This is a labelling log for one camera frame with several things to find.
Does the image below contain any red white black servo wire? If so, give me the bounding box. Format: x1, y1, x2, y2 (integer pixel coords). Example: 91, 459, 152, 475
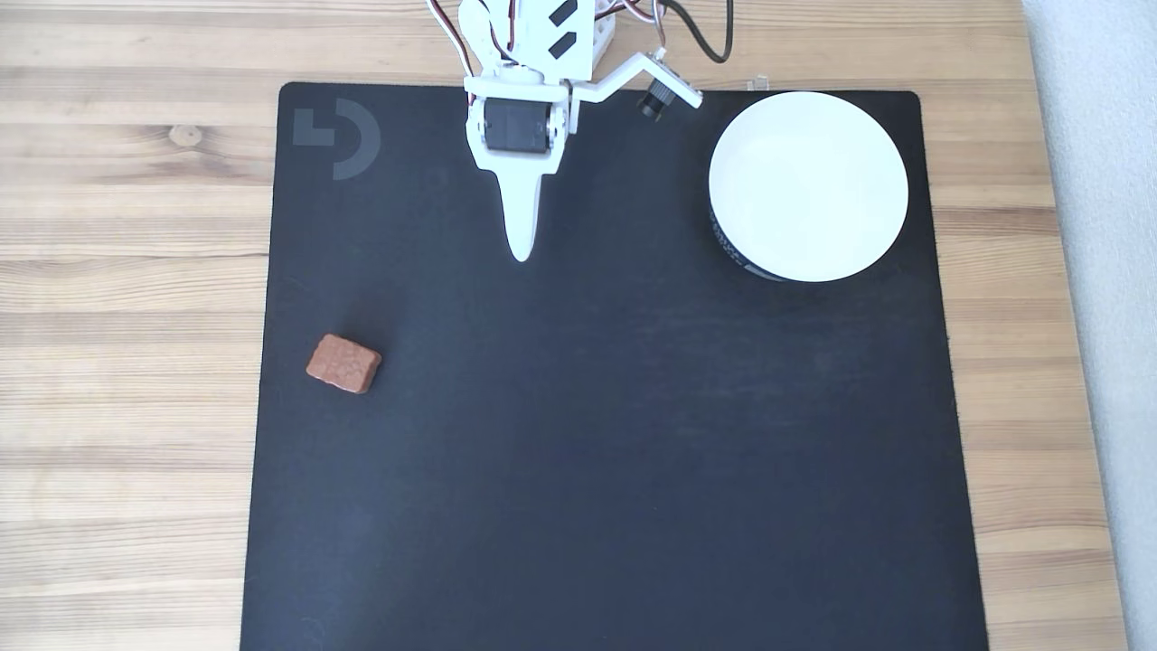
427, 0, 478, 80

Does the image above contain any brown block toy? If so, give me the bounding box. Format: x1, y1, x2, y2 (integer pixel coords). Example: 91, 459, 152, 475
306, 334, 383, 395

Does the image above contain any white round plate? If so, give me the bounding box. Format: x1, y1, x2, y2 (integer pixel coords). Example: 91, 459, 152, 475
708, 90, 910, 283

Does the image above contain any black desk mat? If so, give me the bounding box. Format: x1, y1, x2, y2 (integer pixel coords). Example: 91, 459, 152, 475
240, 81, 991, 651

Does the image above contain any camera module on white bracket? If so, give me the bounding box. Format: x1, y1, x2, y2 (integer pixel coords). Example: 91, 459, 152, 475
571, 52, 705, 123

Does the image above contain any black camera cable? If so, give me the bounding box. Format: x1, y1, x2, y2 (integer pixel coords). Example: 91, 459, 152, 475
663, 0, 734, 65

